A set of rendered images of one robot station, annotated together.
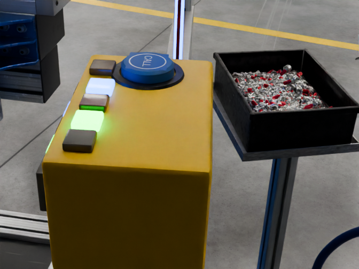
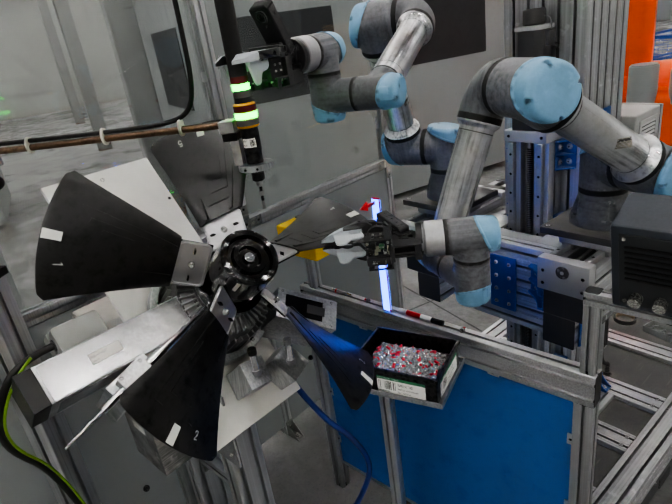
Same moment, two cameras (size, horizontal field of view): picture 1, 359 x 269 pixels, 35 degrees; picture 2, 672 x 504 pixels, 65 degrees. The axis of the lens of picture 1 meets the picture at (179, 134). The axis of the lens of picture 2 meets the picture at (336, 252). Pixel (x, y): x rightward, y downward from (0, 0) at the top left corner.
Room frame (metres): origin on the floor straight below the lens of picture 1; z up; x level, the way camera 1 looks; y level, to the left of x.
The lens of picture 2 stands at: (1.45, -1.00, 1.61)
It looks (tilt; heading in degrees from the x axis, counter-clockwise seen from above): 23 degrees down; 134
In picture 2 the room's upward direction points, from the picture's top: 8 degrees counter-clockwise
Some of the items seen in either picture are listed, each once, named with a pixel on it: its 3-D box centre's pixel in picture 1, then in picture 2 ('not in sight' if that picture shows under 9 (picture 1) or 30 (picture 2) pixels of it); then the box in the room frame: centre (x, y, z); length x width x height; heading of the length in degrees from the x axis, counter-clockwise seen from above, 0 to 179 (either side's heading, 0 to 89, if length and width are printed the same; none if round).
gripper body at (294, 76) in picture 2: not in sight; (277, 64); (0.61, -0.22, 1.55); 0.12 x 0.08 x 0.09; 98
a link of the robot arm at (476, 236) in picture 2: not in sight; (471, 236); (0.96, -0.09, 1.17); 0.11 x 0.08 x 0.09; 35
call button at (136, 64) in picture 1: (147, 69); not in sight; (0.40, 0.03, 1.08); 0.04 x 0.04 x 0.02
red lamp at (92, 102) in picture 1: (94, 102); not in sight; (0.34, 0.06, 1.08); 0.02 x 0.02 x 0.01; 88
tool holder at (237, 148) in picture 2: not in sight; (246, 144); (0.63, -0.35, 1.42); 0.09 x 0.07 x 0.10; 33
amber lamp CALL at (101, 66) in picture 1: (102, 67); not in sight; (0.40, 0.06, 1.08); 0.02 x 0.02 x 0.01; 88
